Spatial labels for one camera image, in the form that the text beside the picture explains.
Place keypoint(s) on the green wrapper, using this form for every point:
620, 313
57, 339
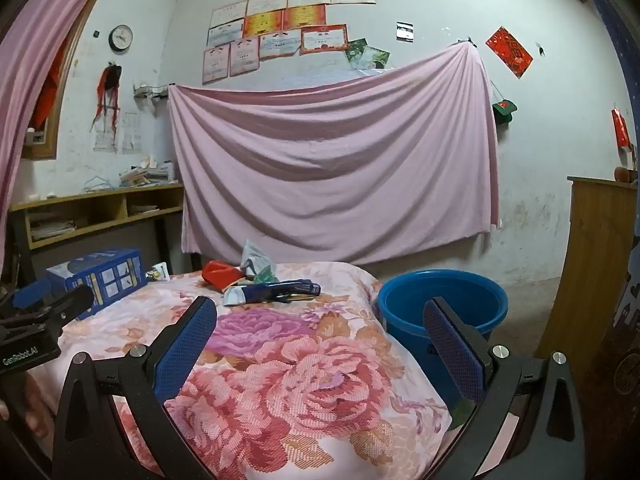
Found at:
265, 275

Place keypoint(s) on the blue cardboard box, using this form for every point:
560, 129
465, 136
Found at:
100, 280

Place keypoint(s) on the group of wall certificates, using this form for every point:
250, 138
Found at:
280, 25

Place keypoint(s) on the paper wall calendar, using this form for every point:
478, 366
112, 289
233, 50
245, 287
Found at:
130, 132
105, 142

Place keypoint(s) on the wooden window frame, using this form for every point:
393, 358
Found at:
50, 152

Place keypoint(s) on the round wall clock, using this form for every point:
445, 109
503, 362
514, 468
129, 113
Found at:
121, 38

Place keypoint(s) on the blue plastic bucket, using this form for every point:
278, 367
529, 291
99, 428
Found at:
400, 312

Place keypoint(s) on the orange hanging cloth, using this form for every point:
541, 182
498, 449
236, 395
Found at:
47, 95

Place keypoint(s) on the red paper wall decoration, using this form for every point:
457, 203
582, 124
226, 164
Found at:
509, 52

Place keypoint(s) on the small white card packet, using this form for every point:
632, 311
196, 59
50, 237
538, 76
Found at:
159, 272

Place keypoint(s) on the black wall hook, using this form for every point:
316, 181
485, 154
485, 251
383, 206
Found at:
540, 50

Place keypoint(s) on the wooden cabinet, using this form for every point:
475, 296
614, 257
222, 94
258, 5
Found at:
590, 260

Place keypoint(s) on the green wall photo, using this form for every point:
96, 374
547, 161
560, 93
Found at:
377, 57
355, 49

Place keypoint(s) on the stack of books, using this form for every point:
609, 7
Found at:
147, 175

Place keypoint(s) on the red packet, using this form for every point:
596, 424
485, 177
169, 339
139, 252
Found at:
621, 127
220, 275

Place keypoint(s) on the black white wall picture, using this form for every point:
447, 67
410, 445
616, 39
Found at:
405, 31

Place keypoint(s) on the pink curtain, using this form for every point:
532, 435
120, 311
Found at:
35, 60

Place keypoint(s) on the red tassel ornament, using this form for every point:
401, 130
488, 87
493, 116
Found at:
107, 90

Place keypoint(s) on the pink hanging sheet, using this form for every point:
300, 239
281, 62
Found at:
330, 160

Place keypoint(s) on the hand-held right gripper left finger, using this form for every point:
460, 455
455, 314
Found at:
182, 355

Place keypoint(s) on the wooden shelf desk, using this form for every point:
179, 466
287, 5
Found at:
100, 200

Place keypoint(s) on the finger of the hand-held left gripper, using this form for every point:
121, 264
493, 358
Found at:
32, 294
72, 306

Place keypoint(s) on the dark blue wrapper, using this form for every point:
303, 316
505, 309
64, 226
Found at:
290, 290

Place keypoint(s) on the stack of papers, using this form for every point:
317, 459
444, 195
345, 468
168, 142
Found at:
52, 230

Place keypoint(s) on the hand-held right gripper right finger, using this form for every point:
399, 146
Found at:
457, 355

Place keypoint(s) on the orange fruit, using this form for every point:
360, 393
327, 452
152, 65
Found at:
623, 174

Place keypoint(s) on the red hanging packet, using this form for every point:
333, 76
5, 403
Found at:
621, 127

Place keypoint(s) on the green cap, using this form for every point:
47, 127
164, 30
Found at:
504, 111

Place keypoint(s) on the floral blanket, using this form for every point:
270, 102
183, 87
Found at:
300, 360

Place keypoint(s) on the silver wrapper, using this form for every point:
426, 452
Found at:
252, 257

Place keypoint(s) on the blue starry curtain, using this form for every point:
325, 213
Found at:
617, 35

